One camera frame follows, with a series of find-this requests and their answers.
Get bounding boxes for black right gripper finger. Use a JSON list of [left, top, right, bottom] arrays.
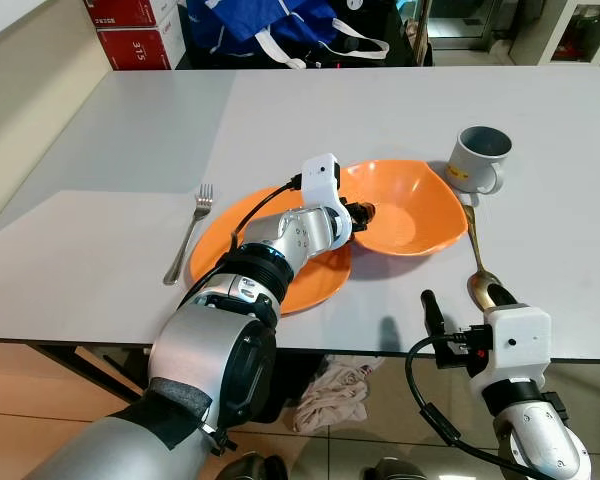
[[422, 290, 448, 346]]

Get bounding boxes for orange plastic bowl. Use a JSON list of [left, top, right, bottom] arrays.
[[338, 159, 468, 257]]

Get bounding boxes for gold metal spoon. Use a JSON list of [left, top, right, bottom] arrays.
[[464, 200, 513, 311]]

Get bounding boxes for orange plastic plate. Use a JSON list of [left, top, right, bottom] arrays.
[[188, 185, 353, 316]]

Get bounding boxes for grey mug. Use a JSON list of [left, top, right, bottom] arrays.
[[446, 126, 513, 195]]

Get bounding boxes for beige crumpled cloth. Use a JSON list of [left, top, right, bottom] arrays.
[[292, 358, 383, 433]]

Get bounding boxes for dark robot right foot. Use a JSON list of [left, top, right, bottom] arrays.
[[365, 457, 421, 480]]

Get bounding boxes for dark robot foot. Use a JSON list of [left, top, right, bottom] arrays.
[[365, 457, 421, 480], [215, 452, 286, 480]]

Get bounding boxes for silver fork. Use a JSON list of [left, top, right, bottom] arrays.
[[163, 183, 215, 286]]

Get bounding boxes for dark robot left foot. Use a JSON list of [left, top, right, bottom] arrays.
[[215, 452, 286, 480]]

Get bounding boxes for red cardboard box with print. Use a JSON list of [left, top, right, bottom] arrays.
[[97, 10, 186, 71]]

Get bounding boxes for white glass door cabinet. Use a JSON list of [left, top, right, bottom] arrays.
[[510, 0, 600, 66]]

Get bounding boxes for black table leg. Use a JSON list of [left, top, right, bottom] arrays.
[[25, 343, 151, 401]]

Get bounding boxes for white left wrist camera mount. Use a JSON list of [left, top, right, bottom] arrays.
[[298, 153, 343, 213]]

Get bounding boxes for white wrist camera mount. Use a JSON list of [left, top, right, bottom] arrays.
[[298, 153, 343, 213], [483, 305, 553, 387]]

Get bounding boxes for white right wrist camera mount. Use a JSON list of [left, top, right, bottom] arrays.
[[483, 305, 553, 387]]

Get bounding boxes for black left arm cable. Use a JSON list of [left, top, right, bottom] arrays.
[[230, 175, 303, 247]]

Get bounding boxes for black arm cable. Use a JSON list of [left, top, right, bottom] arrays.
[[405, 335, 529, 480], [230, 175, 303, 247]]

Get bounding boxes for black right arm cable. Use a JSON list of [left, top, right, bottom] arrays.
[[405, 335, 529, 480]]

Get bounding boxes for blue bag with white straps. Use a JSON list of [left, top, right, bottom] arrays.
[[185, 0, 391, 69]]

